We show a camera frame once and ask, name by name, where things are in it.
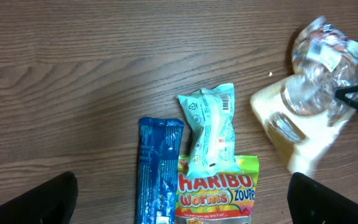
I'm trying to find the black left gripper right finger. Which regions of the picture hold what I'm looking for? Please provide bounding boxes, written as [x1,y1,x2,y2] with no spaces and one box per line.
[287,172,358,224]

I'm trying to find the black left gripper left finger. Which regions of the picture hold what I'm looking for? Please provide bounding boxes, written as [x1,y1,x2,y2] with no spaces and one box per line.
[0,171,78,224]

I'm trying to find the beige snack bag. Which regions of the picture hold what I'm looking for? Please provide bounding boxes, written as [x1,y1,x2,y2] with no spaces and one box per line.
[250,16,358,177]

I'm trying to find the green gummy candy bag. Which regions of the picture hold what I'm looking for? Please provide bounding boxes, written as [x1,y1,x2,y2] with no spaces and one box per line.
[175,155,259,224]

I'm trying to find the light teal snack packet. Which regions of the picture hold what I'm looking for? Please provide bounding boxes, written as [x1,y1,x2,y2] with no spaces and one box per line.
[177,83,240,180]

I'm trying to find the blue cookie packet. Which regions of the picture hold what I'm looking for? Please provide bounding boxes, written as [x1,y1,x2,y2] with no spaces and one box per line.
[135,117,185,224]

